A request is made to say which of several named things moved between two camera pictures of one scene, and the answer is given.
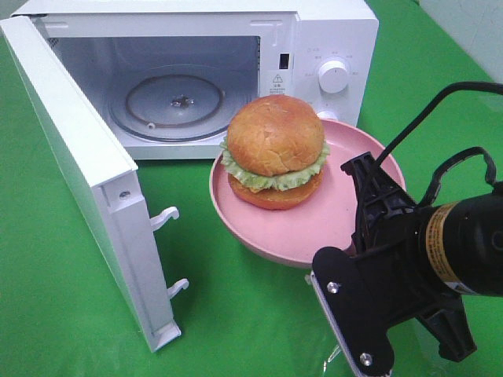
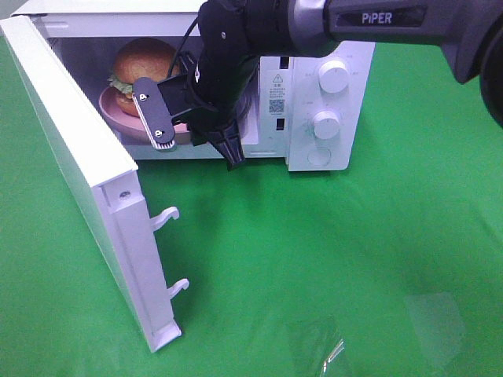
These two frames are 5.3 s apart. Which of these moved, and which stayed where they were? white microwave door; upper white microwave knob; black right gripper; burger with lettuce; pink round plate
Moved: pink round plate; burger with lettuce; black right gripper
Stayed: white microwave door; upper white microwave knob
